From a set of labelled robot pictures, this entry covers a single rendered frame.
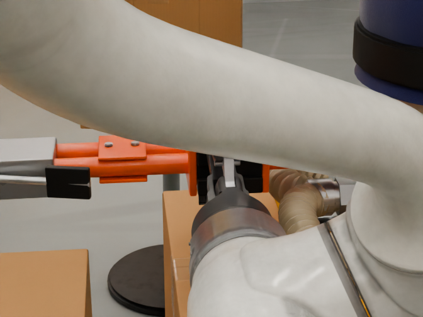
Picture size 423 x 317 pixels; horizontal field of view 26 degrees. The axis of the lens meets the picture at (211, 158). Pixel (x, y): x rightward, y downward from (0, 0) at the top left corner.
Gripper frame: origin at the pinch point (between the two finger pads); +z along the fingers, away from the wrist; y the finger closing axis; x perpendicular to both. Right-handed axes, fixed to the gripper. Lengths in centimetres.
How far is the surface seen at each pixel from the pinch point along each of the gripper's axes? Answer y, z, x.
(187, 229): 12.8, 7.2, -2.3
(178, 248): 12.8, 2.7, -3.8
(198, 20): 19, 122, 9
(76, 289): 54, 61, -20
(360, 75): -8.5, 0.0, 15.5
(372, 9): -16.0, -1.9, 15.8
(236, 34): 22, 120, 18
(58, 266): 54, 70, -24
